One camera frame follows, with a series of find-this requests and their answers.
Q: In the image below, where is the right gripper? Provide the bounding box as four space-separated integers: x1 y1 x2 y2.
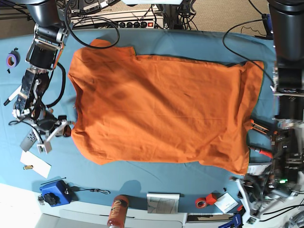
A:
30 115 74 142

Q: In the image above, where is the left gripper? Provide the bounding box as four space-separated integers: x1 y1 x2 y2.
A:
230 173 299 220

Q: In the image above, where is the orange t-shirt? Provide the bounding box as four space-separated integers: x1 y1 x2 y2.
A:
68 47 264 175

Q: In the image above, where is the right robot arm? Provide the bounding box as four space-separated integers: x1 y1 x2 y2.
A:
9 0 72 150

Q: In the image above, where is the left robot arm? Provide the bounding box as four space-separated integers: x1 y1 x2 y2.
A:
235 0 304 225

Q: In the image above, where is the packaged bit set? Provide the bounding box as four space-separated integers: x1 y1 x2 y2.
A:
247 162 271 175

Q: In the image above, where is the white paper leaflet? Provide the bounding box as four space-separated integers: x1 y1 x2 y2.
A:
214 192 238 214

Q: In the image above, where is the grey remote control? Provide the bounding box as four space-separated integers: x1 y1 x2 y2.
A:
20 130 37 152

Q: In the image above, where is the blue bar clamp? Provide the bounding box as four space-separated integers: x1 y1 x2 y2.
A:
218 206 246 228

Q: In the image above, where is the red screwdriver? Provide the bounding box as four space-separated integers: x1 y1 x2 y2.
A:
249 146 273 159

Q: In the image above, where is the white paper card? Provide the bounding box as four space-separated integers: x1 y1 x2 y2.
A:
20 151 51 178

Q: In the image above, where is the black zip tie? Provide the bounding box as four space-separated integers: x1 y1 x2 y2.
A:
40 177 66 185

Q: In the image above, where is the red plastic block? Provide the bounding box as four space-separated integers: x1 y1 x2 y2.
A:
206 193 217 205

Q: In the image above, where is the gold AA battery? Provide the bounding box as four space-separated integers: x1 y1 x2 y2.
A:
23 165 33 170

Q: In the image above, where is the blue table cloth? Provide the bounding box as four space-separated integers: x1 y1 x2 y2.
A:
0 29 276 213

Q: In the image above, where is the red tape roll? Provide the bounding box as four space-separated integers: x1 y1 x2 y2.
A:
195 198 208 209

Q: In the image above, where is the blue box with knob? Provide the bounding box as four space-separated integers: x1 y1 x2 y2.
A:
39 180 72 207

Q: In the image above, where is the black white marker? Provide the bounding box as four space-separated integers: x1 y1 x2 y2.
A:
4 85 22 106

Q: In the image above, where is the orange black utility knife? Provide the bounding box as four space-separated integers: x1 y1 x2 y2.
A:
250 119 279 140

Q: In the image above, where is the purple tape roll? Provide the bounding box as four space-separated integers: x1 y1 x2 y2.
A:
6 51 20 68

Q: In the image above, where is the orange drink bottle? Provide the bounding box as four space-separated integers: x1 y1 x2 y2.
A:
107 195 129 228

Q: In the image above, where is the grey notebook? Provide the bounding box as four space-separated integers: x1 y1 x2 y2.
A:
147 193 180 214

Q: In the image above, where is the black power strip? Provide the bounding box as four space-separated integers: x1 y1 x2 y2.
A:
115 20 163 29

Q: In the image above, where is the blue black table clamp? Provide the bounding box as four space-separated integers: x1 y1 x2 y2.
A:
261 14 273 40

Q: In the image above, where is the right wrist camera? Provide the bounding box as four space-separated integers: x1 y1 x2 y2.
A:
37 142 52 154

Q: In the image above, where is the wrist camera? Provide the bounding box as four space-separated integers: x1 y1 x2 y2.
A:
37 142 52 154
245 216 259 225

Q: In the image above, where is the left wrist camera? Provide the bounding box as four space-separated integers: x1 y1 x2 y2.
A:
245 216 259 225

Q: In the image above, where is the lanyard with carabiner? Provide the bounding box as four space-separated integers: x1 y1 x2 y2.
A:
70 186 111 195

